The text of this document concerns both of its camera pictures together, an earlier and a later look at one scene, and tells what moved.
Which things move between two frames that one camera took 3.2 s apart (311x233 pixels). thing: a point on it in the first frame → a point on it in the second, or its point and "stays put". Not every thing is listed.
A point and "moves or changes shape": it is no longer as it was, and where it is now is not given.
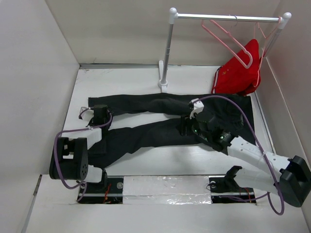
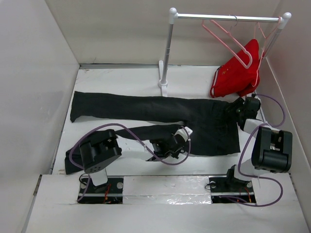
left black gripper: [109, 116] → [176, 154]
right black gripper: [185, 121] → [233, 107]
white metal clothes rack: [174, 16] stays put
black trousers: [210, 121] moves or changes shape
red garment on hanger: [234, 77] stays put
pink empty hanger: [226, 47] stays put
